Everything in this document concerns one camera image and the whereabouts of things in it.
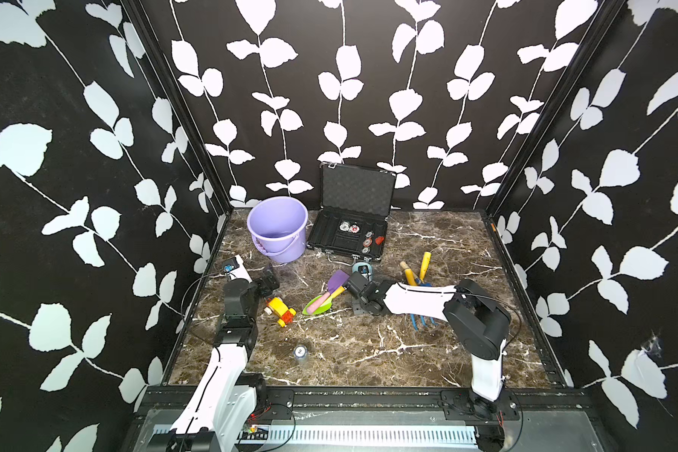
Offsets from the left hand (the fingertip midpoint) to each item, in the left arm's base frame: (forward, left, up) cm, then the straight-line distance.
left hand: (258, 264), depth 82 cm
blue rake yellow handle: (-24, -42, +12) cm, 50 cm away
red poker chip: (+20, -36, -16) cm, 44 cm away
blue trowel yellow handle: (+6, -55, -16) cm, 58 cm away
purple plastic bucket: (+26, -1, -12) cm, 28 cm away
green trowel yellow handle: (-5, -19, -17) cm, 27 cm away
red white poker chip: (+27, -31, -17) cm, 44 cm away
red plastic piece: (+21, -40, -17) cm, 48 cm away
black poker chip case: (+34, -31, -12) cm, 48 cm away
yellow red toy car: (-8, -4, -13) cm, 16 cm away
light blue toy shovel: (0, -31, -3) cm, 31 cm away
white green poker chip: (+29, -27, -17) cm, 43 cm away
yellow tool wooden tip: (+4, -49, -15) cm, 51 cm away
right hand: (-4, -30, -17) cm, 35 cm away
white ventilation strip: (-42, -31, -17) cm, 55 cm away
